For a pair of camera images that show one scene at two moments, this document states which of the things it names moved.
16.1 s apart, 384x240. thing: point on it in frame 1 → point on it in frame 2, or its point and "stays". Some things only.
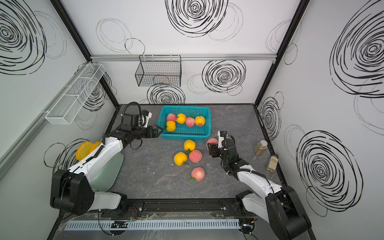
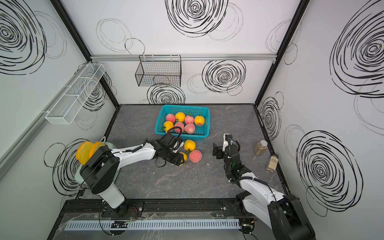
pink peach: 171,117 stays
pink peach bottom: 198,173 → 189,128
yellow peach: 179,158 stays
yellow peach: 181,118 stays
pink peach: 190,121 stays
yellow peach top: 189,144 stays
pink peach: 211,140 → 180,124
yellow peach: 171,125 stays
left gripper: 155,134 → 179,157
